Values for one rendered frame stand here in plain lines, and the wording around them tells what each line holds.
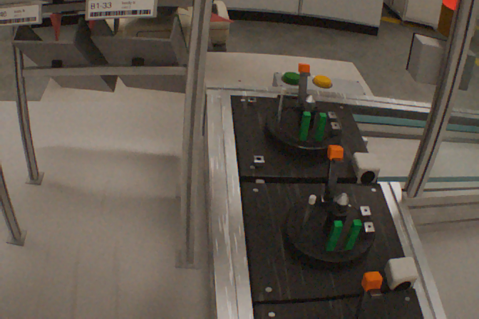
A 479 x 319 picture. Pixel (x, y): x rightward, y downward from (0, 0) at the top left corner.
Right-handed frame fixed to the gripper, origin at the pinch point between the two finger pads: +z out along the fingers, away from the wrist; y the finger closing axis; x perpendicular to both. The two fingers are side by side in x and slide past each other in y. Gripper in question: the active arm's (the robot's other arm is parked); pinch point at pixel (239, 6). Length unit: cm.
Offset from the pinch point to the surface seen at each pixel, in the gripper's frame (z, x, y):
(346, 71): 36.8, -4.2, -3.0
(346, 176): 9, -61, -16
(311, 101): 2, -51, -9
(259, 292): -9, -81, -28
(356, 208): 6, -71, -17
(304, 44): 131, 208, -10
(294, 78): 8.3, -30.1, -9.0
